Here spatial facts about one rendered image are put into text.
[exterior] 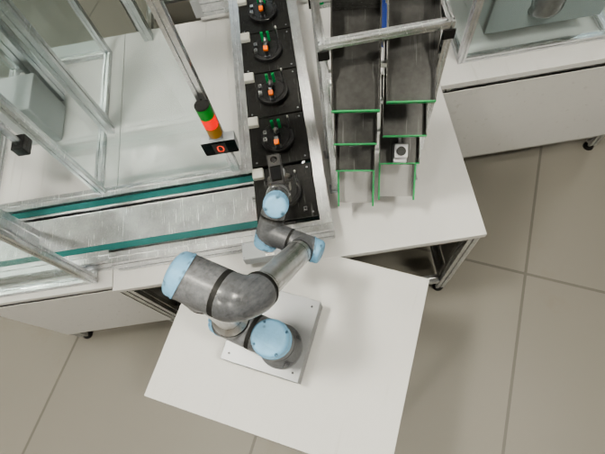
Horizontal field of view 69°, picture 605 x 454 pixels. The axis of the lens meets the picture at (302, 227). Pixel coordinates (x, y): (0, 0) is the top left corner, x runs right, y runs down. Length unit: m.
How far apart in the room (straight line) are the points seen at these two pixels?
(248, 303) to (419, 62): 0.78
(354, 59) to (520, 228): 1.85
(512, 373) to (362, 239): 1.24
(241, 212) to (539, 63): 1.49
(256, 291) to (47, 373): 2.20
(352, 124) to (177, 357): 1.05
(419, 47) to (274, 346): 0.94
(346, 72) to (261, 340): 0.80
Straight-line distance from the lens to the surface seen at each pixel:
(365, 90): 1.26
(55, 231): 2.12
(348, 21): 1.32
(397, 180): 1.68
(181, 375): 1.77
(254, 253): 1.68
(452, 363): 2.57
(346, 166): 1.52
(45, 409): 3.04
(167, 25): 1.28
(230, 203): 1.84
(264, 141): 1.84
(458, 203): 1.87
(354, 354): 1.66
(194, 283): 1.00
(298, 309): 1.60
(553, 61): 2.39
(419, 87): 1.29
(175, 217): 1.89
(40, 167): 2.40
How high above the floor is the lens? 2.51
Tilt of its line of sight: 66 degrees down
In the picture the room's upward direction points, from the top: 15 degrees counter-clockwise
